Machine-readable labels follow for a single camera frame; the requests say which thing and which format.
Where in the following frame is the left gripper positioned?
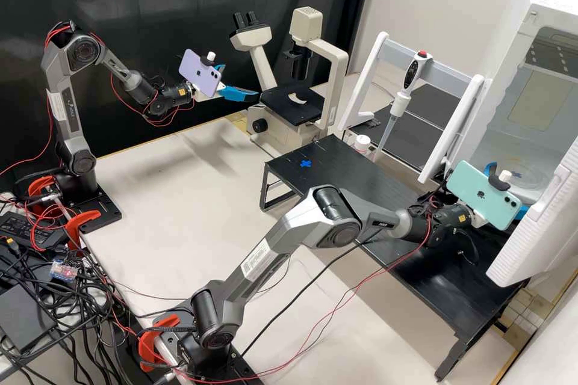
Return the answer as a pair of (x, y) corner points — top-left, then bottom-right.
(212, 64), (261, 104)

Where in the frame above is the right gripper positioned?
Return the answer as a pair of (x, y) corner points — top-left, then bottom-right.
(469, 162), (530, 228)

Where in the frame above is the petri dish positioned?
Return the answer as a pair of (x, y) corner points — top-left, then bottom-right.
(509, 155), (554, 192)

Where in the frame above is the incubator door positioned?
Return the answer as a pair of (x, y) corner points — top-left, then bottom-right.
(485, 135), (578, 289)

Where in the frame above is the white incubator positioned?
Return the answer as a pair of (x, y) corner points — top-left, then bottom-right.
(467, 0), (578, 219)

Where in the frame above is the cream microscope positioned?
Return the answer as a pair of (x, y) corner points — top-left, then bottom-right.
(229, 5), (351, 156)

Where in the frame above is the white pipette stand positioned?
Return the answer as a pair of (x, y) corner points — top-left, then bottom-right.
(337, 31), (488, 185)

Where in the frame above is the black platform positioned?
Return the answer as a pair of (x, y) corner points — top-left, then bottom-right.
(373, 107), (455, 170)
(259, 134), (524, 382)
(404, 81), (473, 126)

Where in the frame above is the pipette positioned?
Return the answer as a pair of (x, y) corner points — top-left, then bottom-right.
(374, 49), (434, 162)

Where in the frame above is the orange clamp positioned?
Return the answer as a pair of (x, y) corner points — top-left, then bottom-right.
(26, 175), (58, 200)
(64, 209), (102, 248)
(137, 314), (190, 373)

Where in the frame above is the black power adapter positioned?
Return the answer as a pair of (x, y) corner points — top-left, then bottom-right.
(0, 211), (69, 248)

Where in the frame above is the small circuit board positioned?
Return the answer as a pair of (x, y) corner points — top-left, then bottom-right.
(48, 260), (78, 280)

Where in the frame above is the black box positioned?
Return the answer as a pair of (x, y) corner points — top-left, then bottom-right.
(0, 283), (57, 354)

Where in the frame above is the right wrist camera phone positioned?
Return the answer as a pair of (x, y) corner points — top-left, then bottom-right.
(446, 159), (524, 231)

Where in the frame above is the wrist camera phone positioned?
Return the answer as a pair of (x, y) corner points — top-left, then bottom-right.
(178, 49), (226, 100)
(446, 159), (524, 231)

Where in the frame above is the left wrist camera phone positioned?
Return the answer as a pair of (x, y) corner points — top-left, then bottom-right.
(178, 49), (226, 100)

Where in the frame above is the black cable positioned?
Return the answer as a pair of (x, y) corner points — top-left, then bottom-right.
(239, 240), (364, 359)

